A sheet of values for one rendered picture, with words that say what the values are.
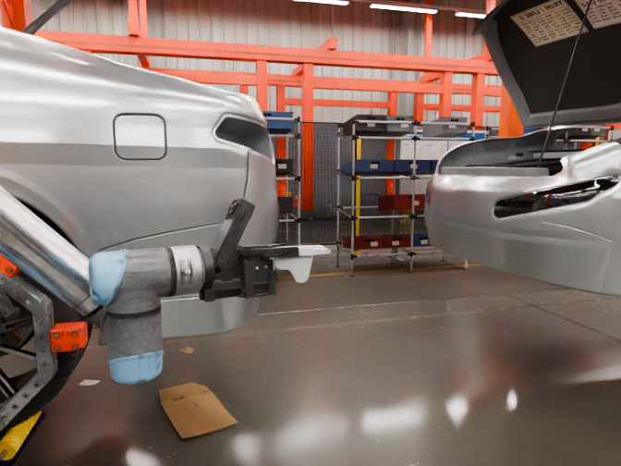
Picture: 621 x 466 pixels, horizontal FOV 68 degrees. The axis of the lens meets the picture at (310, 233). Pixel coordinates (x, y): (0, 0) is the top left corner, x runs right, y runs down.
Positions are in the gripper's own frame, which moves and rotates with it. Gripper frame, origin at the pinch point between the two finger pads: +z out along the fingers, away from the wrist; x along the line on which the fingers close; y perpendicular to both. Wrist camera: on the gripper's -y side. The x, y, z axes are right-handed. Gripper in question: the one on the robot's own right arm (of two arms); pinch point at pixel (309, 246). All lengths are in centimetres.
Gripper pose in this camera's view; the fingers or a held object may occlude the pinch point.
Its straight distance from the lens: 82.2
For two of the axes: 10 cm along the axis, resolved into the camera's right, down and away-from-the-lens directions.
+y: 0.5, 10.0, 0.2
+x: 5.0, -0.1, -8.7
